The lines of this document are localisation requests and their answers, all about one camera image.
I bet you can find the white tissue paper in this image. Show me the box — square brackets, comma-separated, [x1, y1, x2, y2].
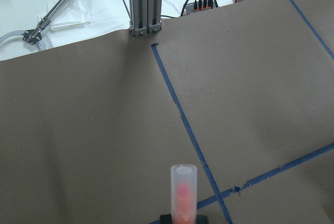
[42, 0, 91, 48]

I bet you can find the aluminium frame post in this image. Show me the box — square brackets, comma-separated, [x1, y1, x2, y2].
[129, 0, 162, 37]

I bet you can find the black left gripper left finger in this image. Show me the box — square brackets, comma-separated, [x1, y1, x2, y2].
[159, 214, 173, 224]

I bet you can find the orange highlighter pen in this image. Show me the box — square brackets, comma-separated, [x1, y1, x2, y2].
[171, 164, 197, 223]

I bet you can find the metal reacher grabber tool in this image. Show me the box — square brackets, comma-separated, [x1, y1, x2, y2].
[0, 0, 93, 51]

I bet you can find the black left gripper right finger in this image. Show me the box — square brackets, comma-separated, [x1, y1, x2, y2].
[196, 215, 209, 224]

